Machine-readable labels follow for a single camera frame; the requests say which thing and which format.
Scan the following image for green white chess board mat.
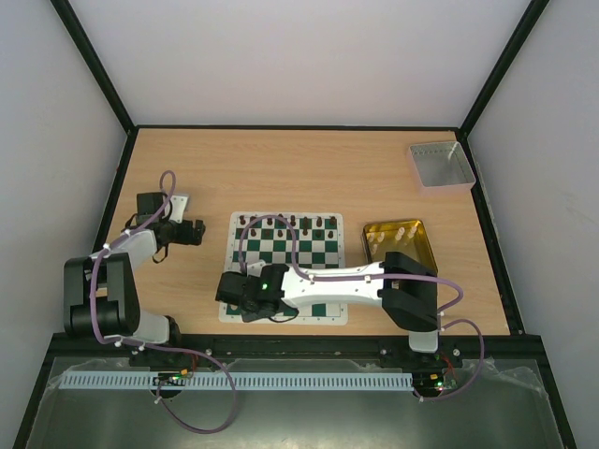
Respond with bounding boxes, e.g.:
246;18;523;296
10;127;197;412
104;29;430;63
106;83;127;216
219;211;348;326

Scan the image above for gold tin tray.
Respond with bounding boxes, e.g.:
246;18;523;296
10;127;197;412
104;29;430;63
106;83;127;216
362;219;438;272

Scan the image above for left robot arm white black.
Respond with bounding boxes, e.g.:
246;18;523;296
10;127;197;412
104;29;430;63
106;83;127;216
64;192;205;350

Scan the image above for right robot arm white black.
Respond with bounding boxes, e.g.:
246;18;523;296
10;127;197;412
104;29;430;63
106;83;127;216
215;252;441;367

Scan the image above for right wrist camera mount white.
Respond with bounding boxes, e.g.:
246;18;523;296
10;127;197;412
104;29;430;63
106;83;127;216
246;260;267;278

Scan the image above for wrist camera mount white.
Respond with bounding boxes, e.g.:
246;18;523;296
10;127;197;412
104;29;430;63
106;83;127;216
168;194;190;224
246;260;267;278

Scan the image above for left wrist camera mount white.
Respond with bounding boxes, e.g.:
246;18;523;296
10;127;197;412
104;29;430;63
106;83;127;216
168;194;190;224

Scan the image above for white slotted cable duct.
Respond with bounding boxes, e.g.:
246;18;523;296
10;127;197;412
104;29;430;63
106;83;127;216
58;371;413;392

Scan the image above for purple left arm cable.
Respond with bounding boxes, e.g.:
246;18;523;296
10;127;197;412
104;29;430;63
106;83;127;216
88;170;238;434

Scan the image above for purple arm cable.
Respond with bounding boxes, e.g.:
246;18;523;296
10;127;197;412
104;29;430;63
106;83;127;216
88;170;238;434
238;214;486;404

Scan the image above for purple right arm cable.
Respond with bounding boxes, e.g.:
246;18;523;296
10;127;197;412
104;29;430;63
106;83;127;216
238;214;486;404

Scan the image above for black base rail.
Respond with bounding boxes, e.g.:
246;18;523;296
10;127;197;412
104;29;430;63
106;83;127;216
51;332;547;375

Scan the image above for black enclosure frame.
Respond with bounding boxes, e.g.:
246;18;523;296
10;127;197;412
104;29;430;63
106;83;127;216
8;0;579;449

